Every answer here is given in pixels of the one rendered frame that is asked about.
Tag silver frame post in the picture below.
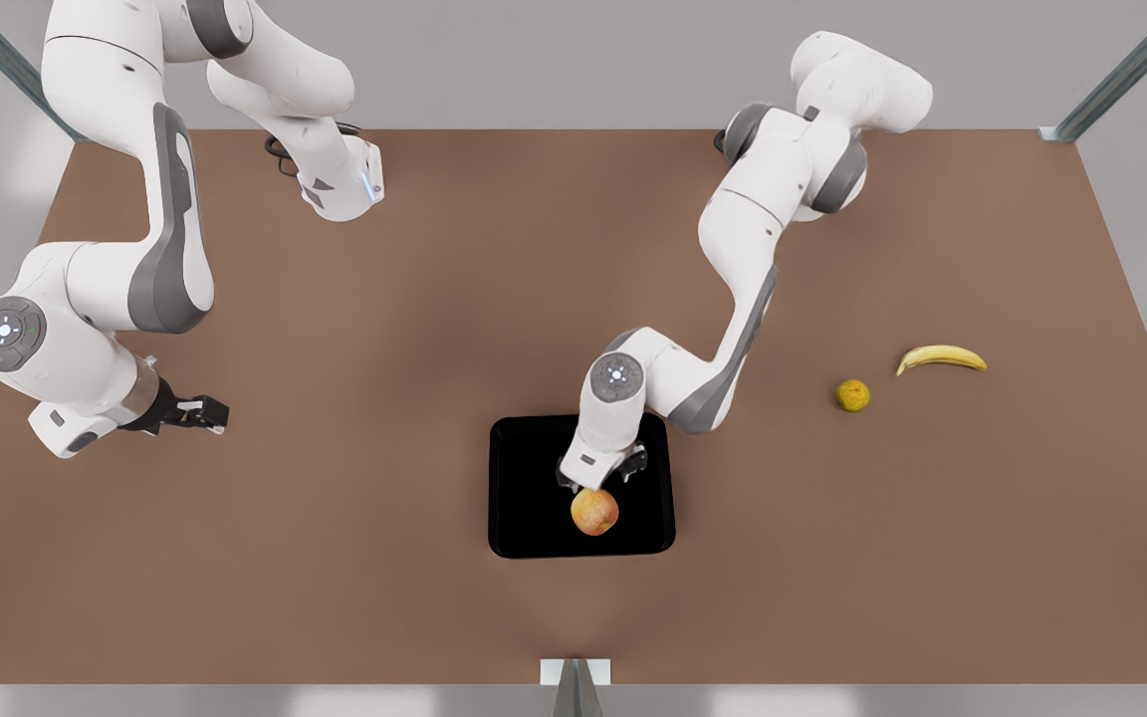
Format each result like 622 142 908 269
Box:
0 0 89 143
540 657 612 717
1038 0 1147 143

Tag yellow banana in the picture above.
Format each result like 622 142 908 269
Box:
895 345 989 377

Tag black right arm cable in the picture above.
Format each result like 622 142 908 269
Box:
264 120 365 182

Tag red yellow apple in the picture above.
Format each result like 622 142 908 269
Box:
571 487 620 538

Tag black square tray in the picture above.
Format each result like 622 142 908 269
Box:
488 414 677 560

